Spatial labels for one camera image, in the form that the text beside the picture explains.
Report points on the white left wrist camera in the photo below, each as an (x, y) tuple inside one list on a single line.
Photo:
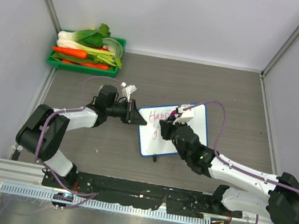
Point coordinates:
[(127, 90)]

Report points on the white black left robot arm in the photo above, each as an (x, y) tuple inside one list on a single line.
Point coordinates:
[(44, 130)]

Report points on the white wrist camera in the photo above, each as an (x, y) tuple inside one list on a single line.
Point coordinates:
[(184, 113), (127, 90)]

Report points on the pale green bean bundle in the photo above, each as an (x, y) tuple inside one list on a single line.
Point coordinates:
[(114, 45)]

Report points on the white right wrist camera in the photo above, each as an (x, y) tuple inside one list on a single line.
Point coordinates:
[(184, 113)]

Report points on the small orange carrot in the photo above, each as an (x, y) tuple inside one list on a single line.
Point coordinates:
[(87, 64)]

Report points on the green bok choy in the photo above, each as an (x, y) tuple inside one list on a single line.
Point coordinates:
[(87, 37)]

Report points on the white slotted cable duct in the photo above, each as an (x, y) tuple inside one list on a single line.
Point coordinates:
[(10, 188)]

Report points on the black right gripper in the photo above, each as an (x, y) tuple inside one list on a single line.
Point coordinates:
[(166, 126)]

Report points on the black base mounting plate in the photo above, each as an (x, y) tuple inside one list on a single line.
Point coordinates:
[(145, 196)]

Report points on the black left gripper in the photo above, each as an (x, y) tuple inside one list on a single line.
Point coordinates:
[(132, 116)]

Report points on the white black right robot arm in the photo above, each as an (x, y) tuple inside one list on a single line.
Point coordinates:
[(267, 195)]

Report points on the white marker with magenta cap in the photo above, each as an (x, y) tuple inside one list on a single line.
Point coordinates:
[(173, 113)]

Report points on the blue framed whiteboard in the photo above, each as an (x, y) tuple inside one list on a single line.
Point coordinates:
[(150, 140)]

